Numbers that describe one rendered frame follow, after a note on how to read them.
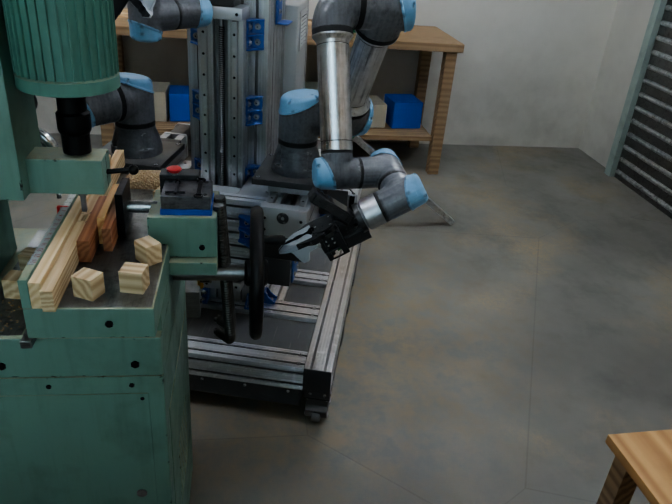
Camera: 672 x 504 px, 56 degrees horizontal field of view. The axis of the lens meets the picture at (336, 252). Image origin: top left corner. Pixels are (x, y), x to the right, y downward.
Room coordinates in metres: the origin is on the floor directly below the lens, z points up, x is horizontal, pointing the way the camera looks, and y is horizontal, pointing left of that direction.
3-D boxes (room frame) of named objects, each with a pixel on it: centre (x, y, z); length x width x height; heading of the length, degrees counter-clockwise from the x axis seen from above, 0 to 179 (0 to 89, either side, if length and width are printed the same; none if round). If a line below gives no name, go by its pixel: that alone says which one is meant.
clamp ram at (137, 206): (1.17, 0.41, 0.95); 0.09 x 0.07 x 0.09; 9
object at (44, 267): (1.15, 0.53, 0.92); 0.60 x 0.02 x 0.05; 9
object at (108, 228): (1.16, 0.45, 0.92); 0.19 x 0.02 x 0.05; 9
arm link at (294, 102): (1.80, 0.13, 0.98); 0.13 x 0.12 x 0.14; 107
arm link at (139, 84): (1.83, 0.64, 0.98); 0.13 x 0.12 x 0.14; 141
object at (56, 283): (1.18, 0.51, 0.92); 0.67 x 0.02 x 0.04; 9
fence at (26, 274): (1.15, 0.55, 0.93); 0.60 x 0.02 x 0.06; 9
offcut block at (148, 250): (1.04, 0.35, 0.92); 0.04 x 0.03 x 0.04; 49
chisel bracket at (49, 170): (1.13, 0.52, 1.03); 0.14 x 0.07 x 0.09; 99
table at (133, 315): (1.17, 0.40, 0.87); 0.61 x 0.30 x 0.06; 9
